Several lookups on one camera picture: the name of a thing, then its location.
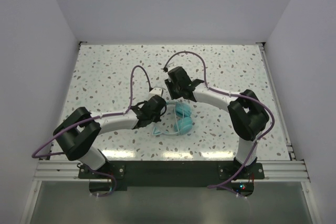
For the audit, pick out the teal cat-ear headphones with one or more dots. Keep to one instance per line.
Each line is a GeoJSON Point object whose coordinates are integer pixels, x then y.
{"type": "Point", "coordinates": [183, 122]}

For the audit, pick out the aluminium right frame rail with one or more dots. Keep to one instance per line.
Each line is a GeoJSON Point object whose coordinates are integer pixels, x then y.
{"type": "Point", "coordinates": [282, 123]}

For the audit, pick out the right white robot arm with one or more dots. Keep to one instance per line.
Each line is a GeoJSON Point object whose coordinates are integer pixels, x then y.
{"type": "Point", "coordinates": [248, 116]}

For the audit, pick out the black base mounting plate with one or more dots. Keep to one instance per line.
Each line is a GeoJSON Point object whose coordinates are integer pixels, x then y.
{"type": "Point", "coordinates": [121, 175]}

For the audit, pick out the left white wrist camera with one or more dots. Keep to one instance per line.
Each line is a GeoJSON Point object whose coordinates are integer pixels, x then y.
{"type": "Point", "coordinates": [156, 91]}

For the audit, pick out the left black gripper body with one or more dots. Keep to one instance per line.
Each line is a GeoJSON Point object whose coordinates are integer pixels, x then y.
{"type": "Point", "coordinates": [156, 118]}

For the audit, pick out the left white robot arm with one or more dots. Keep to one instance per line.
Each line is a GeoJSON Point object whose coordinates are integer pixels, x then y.
{"type": "Point", "coordinates": [77, 133]}

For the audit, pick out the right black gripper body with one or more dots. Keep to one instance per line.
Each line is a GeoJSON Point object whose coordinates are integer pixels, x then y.
{"type": "Point", "coordinates": [180, 88]}

